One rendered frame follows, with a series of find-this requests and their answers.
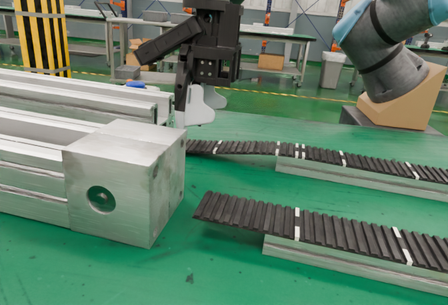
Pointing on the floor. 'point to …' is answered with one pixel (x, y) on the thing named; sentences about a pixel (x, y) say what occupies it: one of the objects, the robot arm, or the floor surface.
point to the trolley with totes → (120, 73)
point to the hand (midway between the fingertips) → (188, 128)
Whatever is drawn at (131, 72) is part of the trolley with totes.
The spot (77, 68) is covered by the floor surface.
